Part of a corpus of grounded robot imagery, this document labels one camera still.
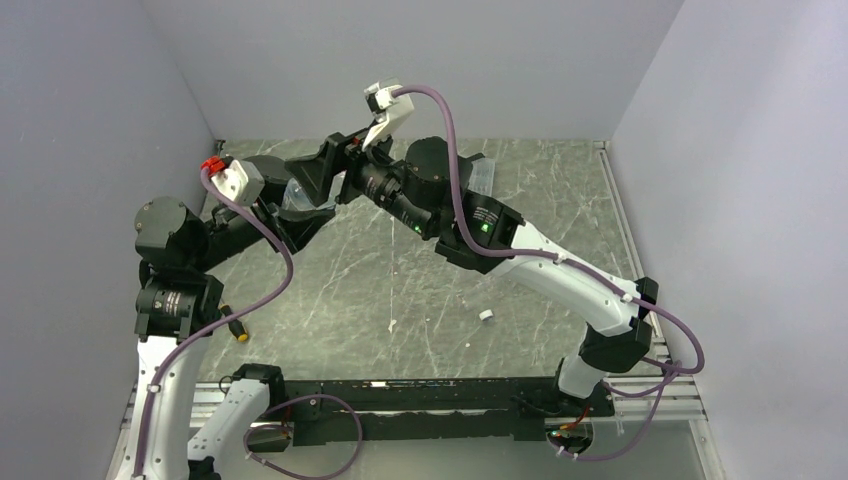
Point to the labelled water bottle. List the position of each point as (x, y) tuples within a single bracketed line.
[(296, 199)]

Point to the yellow tipped screwdriver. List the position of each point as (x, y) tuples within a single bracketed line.
[(236, 327)]

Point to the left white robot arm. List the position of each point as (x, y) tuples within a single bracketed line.
[(179, 307)]

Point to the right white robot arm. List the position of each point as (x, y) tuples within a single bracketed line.
[(489, 237)]

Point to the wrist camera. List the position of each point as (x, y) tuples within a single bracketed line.
[(240, 181), (389, 112)]

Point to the clear plastic tray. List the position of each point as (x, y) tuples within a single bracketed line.
[(481, 179)]

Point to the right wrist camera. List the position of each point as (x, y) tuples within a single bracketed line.
[(389, 112)]

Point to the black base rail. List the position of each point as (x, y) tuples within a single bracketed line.
[(520, 408)]

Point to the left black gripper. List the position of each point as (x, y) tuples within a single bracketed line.
[(295, 233)]

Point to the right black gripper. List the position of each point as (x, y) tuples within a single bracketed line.
[(317, 173)]

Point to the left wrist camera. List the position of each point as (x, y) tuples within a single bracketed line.
[(240, 181)]

